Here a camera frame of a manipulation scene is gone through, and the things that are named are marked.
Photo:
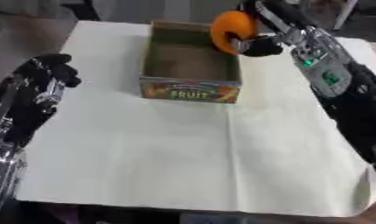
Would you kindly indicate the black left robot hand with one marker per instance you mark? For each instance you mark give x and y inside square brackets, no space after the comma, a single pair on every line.
[35,87]

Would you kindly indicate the orange toy fruit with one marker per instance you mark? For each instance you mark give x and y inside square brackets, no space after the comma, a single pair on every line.
[232,27]

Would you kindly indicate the cardboard box with printed front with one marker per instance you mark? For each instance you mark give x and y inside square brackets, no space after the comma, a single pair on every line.
[191,62]

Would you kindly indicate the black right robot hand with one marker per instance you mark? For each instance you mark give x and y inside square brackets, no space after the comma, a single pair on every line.
[262,46]

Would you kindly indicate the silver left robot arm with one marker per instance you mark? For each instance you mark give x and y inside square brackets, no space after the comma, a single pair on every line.
[5,175]

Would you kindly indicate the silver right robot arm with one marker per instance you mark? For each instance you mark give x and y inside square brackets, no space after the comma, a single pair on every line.
[344,84]

